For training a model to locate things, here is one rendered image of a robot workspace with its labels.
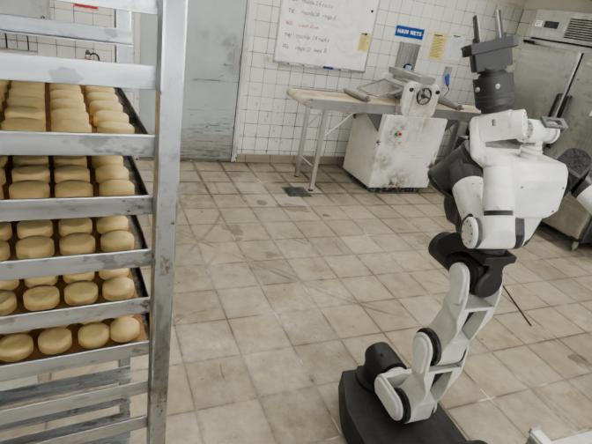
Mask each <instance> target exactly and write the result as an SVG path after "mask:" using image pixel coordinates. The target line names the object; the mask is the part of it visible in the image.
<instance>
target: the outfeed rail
mask: <svg viewBox="0 0 592 444"><path fill-rule="evenodd" d="M540 429H541V426H540V425H536V426H532V427H531V428H530V429H529V431H528V433H529V437H528V439H527V441H526V443H525V444H554V443H553V442H552V441H551V440H550V439H549V438H548V437H547V436H546V435H545V434H544V433H543V432H542V431H541V430H540Z"/></svg>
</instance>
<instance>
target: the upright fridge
mask: <svg viewBox="0 0 592 444"><path fill-rule="evenodd" d="M529 37H531V38H529V40H523V45H522V49H521V52H520V54H519V57H518V60H517V63H516V65H515V67H514V72H513V74H514V95H515V102H514V103H513V104H512V105H510V108H511V110H513V111H515V110H521V109H524V110H525V111H526V114H527V118H528V119H532V120H539V121H541V119H540V118H541V117H542V116H547V117H556V118H563V119H564V120H565V122H566V125H567V126H568V129H567V130H566V131H564V132H563V133H562V134H561V135H559V137H558V139H557V140H556V141H555V142H553V143H551V144H546V143H542V149H541V150H542V151H543V153H542V154H543V155H545V156H547V157H549V158H552V159H555V158H556V157H557V156H558V155H559V154H560V153H561V152H562V151H563V150H565V149H566V148H569V147H576V148H580V149H582V150H584V151H585V152H587V153H588V154H589V155H590V156H591V158H592V116H591V115H589V114H590V113H591V111H592V13H582V12H572V11H554V10H545V9H538V11H537V13H536V17H535V20H534V23H533V26H532V27H531V30H530V33H529ZM542 221H543V222H544V223H545V224H547V225H549V226H552V227H553V228H555V229H557V230H559V231H561V232H562V233H564V234H566V235H568V236H569V237H570V239H571V240H573V244H572V246H571V247H572V249H570V250H569V251H570V252H572V253H574V252H575V250H574V249H575V248H577V247H578V245H579V243H588V242H592V215H591V214H590V213H589V212H588V211H587V210H586V209H585V208H584V207H583V206H582V205H581V204H580V203H579V202H578V201H577V200H576V199H575V198H574V197H573V196H572V193H571V191H570V192H569V193H568V194H567V195H566V196H565V197H564V198H563V199H562V200H561V202H560V205H559V208H558V210H557V211H556V212H554V213H553V214H551V215H550V216H549V217H547V218H543V220H542Z"/></svg>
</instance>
